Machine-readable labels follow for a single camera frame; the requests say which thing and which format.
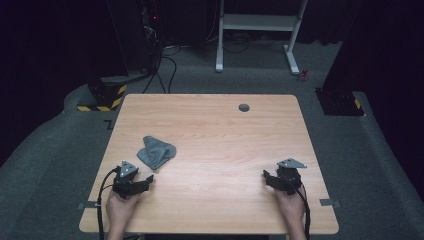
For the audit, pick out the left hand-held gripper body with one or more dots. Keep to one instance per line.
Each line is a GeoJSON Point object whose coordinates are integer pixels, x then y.
{"type": "Point", "coordinates": [125, 180]}

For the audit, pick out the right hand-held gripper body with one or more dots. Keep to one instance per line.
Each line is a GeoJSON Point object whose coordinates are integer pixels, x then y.
{"type": "Point", "coordinates": [290, 180]}

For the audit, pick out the grey cleaning cloth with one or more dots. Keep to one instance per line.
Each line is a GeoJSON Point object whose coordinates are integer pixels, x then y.
{"type": "Point", "coordinates": [156, 152]}

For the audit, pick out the person's right hand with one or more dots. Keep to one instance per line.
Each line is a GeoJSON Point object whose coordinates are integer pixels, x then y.
{"type": "Point", "coordinates": [294, 210]}

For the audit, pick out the person's left hand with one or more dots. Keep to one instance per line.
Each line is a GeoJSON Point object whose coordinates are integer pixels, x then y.
{"type": "Point", "coordinates": [119, 211]}

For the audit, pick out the grey tape strip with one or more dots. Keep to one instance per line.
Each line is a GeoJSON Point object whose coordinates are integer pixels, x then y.
{"type": "Point", "coordinates": [329, 202]}
{"type": "Point", "coordinates": [88, 205]}

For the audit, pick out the small black round object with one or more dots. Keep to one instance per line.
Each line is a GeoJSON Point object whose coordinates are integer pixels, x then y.
{"type": "Point", "coordinates": [244, 107]}

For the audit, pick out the black yellow striped base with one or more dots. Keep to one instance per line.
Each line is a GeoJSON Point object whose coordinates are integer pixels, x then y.
{"type": "Point", "coordinates": [108, 100]}

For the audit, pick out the black base block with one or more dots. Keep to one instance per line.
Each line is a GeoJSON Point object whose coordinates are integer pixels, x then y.
{"type": "Point", "coordinates": [338, 101]}

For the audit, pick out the small red object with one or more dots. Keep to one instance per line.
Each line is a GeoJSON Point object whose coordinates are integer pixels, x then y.
{"type": "Point", "coordinates": [302, 75]}

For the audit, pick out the dark equipment rack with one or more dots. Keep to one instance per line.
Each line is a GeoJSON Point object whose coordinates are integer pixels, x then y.
{"type": "Point", "coordinates": [151, 33]}

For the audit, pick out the white metal stand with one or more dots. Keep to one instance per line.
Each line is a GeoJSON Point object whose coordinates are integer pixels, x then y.
{"type": "Point", "coordinates": [258, 22]}

